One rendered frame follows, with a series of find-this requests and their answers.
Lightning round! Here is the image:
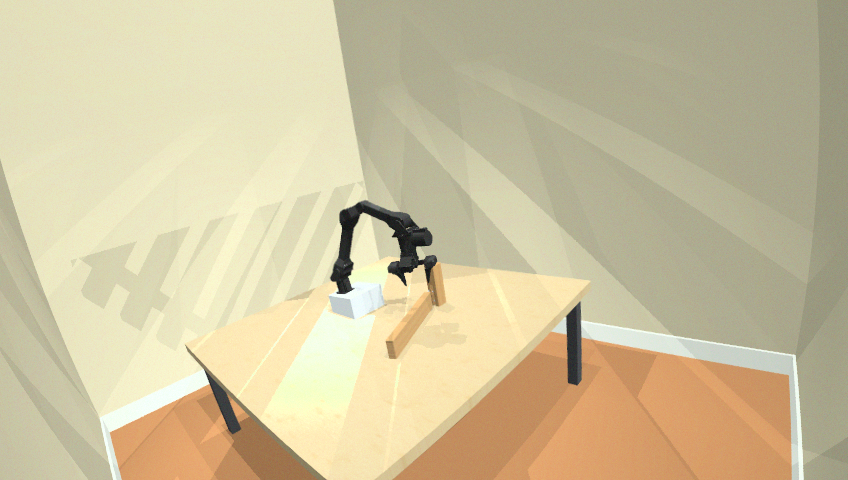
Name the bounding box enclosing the light brown wooden rail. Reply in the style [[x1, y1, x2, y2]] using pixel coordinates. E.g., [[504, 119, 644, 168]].
[[386, 290, 433, 359]]

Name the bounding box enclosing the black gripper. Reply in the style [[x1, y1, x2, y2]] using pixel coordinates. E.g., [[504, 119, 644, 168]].
[[387, 246, 437, 287]]

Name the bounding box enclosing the light wooden square post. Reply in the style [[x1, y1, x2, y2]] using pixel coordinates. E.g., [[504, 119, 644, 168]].
[[427, 262, 447, 306]]

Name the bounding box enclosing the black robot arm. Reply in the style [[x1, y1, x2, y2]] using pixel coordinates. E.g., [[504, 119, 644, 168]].
[[330, 200, 433, 294]]

